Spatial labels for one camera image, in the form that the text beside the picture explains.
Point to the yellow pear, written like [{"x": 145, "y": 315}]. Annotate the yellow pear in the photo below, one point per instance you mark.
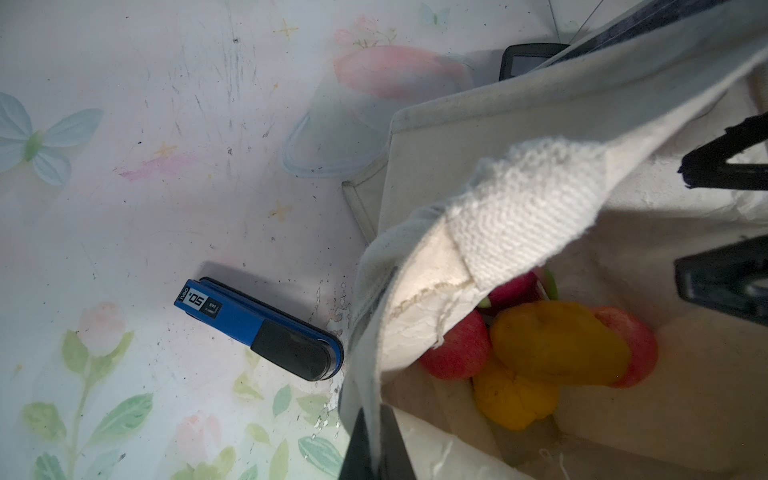
[{"x": 512, "y": 400}]

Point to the blue black stapler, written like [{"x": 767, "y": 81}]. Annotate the blue black stapler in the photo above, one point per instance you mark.
[{"x": 294, "y": 345}]

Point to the yellow mango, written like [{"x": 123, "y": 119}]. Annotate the yellow mango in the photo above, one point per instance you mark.
[{"x": 559, "y": 342}]

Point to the red apple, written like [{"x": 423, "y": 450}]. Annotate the red apple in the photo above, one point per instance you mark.
[
  {"x": 463, "y": 353},
  {"x": 639, "y": 339}
]

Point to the black calculator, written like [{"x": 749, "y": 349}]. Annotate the black calculator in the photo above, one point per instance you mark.
[{"x": 520, "y": 59}]

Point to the pink dragon fruit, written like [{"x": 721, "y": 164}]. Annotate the pink dragon fruit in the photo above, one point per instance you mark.
[{"x": 537, "y": 284}]

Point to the cream canvas tote bag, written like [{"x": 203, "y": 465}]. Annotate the cream canvas tote bag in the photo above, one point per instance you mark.
[{"x": 573, "y": 166}]

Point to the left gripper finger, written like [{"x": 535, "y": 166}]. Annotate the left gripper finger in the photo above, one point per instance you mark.
[
  {"x": 382, "y": 456},
  {"x": 731, "y": 280},
  {"x": 708, "y": 166}
]

